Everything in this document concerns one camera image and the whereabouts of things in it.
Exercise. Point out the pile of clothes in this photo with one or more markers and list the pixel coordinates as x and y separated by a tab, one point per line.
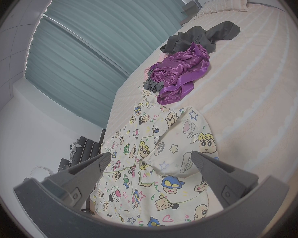
201	36

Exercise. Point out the purple satin garment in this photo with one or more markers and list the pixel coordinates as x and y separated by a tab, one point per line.
183	66

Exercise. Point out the grey bedside table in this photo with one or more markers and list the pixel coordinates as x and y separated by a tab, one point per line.
190	9

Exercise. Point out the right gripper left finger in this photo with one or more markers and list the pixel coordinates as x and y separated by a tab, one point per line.
82	180

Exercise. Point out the blue-green curtain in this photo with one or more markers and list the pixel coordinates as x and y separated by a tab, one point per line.
69	78
114	16

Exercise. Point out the round white mirror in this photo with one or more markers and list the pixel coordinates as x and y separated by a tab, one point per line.
38	170

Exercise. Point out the bed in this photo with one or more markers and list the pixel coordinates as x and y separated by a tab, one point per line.
250	95

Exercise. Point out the grey and white garment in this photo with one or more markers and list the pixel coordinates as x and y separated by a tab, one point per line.
74	149

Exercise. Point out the cream pillow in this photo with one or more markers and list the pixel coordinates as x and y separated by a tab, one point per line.
226	2

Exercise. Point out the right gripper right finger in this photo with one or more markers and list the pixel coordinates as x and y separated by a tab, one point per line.
223	180

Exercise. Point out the black chest of drawers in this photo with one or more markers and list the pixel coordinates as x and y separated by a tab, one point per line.
89	145

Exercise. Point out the dark grey side table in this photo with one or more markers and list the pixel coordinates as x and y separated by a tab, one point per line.
64	164

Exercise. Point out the white printed pyjama top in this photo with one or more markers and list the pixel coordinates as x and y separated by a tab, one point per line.
164	137

